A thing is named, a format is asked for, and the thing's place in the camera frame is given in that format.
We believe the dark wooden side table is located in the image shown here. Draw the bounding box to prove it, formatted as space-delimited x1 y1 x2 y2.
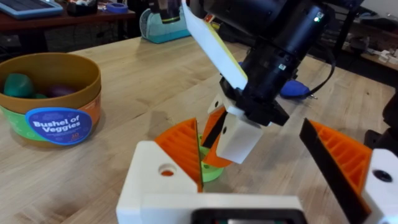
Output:
0 9 137 55

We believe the black cylinder with yellow ring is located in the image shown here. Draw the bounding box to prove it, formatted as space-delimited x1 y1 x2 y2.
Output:
149 0 183 25

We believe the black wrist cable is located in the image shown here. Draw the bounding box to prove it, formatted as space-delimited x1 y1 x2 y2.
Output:
306 43 337 97

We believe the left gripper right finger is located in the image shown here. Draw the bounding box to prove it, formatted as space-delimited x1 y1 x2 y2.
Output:
299 118 398 224

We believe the blue tape roll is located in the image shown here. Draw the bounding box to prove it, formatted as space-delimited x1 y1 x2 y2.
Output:
103 2 129 14

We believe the blue flat tray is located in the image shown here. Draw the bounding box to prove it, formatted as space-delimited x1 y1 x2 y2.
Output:
0 0 65 20

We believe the brown toy vegetable tub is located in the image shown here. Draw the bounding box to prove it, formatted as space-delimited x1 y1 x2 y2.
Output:
0 52 103 149

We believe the black box with clutter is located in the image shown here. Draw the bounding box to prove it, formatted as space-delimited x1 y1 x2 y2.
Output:
66 0 99 17

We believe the black stand pole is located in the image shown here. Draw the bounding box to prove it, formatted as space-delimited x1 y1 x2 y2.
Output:
333 7 359 54

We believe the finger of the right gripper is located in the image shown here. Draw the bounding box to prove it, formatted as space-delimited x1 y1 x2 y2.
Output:
203 96 264 169
201 94 228 149

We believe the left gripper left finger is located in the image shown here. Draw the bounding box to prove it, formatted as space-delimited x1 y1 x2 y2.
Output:
116 118 205 224

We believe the cluttered shelf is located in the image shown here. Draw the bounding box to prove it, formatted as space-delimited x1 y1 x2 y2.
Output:
341 18 398 71

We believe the green disc with holes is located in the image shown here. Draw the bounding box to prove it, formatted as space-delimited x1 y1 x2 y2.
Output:
198 133 225 184

